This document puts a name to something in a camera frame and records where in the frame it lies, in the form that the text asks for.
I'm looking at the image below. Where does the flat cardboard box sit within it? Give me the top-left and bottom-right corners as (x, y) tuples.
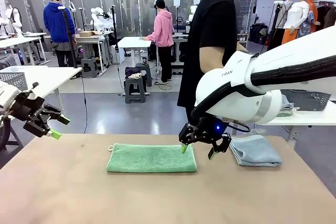
(79, 30), (102, 38)

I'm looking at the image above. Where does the stack of folded towels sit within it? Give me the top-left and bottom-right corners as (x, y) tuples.
(279, 94), (300, 113)

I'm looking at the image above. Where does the white humanoid robot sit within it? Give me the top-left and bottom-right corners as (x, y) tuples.
(5, 4), (23, 35)
(90, 6), (111, 32)

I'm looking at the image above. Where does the grey lattice basket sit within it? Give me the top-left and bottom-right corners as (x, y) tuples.
(0, 71), (28, 91)
(279, 89), (332, 112)

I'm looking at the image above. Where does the thin black stand pole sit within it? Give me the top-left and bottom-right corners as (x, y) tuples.
(110, 5), (120, 65)

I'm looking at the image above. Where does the white crumpled cloth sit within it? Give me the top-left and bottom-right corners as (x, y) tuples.
(248, 129), (267, 137)

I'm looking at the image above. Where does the green terry towel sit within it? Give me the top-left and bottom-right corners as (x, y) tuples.
(106, 143), (198, 174)

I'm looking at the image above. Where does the black suitcase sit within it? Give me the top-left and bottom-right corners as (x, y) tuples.
(249, 23), (268, 45)

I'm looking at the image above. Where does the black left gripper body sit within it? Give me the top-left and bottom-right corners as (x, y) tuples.
(12, 91), (50, 138)

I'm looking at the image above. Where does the mannequin orange shirt tan hat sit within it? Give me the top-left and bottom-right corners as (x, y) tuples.
(304, 0), (321, 27)

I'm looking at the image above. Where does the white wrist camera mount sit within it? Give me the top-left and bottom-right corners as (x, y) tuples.
(25, 81), (40, 100)

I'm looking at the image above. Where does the black tripod pole white top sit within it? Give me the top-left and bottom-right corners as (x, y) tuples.
(57, 5), (78, 69)

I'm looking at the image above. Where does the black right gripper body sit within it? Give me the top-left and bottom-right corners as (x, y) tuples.
(178, 116), (226, 143)

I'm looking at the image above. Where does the grey plastic step stool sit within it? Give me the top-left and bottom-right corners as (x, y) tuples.
(124, 77), (147, 104)
(136, 62), (153, 87)
(80, 57), (100, 79)

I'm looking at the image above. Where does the black cable loop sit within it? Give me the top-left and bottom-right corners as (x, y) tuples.
(0, 115), (13, 151)

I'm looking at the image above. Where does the white side table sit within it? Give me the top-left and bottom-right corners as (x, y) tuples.
(256, 100), (336, 141)

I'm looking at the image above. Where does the rack of dark garments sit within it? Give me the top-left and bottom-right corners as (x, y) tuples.
(314, 0), (336, 29)

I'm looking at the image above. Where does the light blue terry towel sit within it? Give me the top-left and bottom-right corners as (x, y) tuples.
(228, 134), (284, 167)

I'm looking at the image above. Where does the person in pink hoodie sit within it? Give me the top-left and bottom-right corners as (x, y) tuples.
(143, 0), (175, 85)

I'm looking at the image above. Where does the black braided cable sleeve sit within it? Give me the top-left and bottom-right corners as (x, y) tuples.
(191, 55), (336, 121)

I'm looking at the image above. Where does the white desk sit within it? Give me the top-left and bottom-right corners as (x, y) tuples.
(0, 32), (48, 66)
(76, 34), (107, 74)
(117, 36), (153, 65)

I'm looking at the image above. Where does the dark purple garment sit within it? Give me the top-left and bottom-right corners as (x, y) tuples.
(124, 66), (141, 78)

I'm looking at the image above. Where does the person's right forearm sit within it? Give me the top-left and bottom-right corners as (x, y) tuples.
(199, 46), (249, 74)

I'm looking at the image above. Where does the person in blue hoodie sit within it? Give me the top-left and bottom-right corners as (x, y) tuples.
(43, 0), (78, 68)

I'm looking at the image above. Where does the person in black T-shirt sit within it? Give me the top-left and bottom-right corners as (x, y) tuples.
(177, 0), (271, 130)

